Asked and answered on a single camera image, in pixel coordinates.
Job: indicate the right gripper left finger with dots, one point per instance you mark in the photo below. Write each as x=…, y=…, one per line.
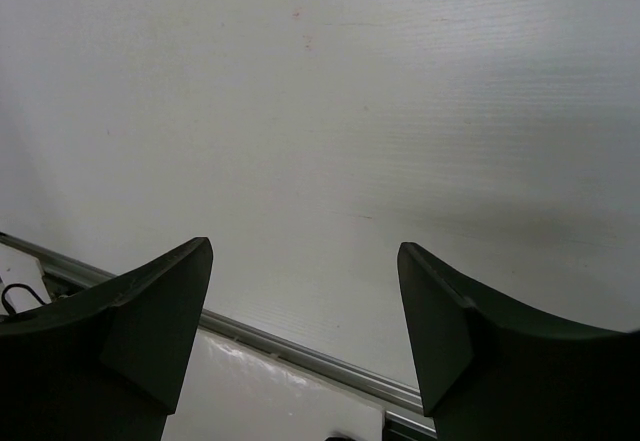
x=109, y=362

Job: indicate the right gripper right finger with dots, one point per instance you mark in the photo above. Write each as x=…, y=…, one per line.
x=490, y=367

